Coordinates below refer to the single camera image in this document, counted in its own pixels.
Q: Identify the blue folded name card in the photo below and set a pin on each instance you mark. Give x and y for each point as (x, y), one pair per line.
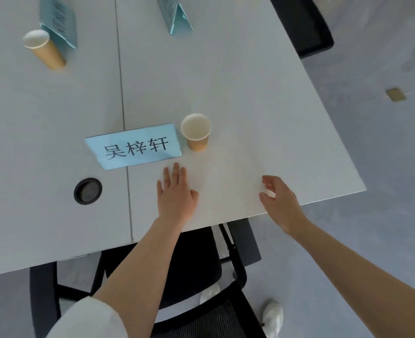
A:
(61, 21)
(174, 14)

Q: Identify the white shoe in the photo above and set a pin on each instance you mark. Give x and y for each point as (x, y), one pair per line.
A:
(272, 318)

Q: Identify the person's left middle finger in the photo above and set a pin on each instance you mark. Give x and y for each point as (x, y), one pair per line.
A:
(175, 174)

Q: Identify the person's right thumb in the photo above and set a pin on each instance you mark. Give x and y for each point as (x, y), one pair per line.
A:
(265, 200)

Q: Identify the person's right forearm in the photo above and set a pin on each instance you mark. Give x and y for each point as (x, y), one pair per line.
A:
(362, 278)

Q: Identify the person's left little finger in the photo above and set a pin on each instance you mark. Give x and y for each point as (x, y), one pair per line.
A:
(160, 188)

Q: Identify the brass floor socket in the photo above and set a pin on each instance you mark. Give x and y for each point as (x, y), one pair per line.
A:
(396, 94)

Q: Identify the white sleeve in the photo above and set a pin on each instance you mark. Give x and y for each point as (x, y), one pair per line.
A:
(87, 320)

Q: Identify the blue name card with black print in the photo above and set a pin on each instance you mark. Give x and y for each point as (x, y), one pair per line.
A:
(137, 147)

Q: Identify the black table leg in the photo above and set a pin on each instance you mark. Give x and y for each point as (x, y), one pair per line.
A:
(246, 242)

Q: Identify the person's left forearm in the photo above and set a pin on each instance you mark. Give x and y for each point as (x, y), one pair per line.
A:
(140, 263)

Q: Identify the black mesh office chair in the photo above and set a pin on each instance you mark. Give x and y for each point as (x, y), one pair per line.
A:
(193, 263)

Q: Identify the brown paper cup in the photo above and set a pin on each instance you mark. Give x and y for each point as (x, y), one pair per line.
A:
(45, 49)
(196, 131)

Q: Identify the person's left thumb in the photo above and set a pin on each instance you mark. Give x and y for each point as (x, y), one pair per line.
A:
(194, 197)

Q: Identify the person's left hand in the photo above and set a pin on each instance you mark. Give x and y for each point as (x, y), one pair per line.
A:
(176, 202)

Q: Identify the person's right hand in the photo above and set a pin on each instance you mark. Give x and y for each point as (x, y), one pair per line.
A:
(284, 205)

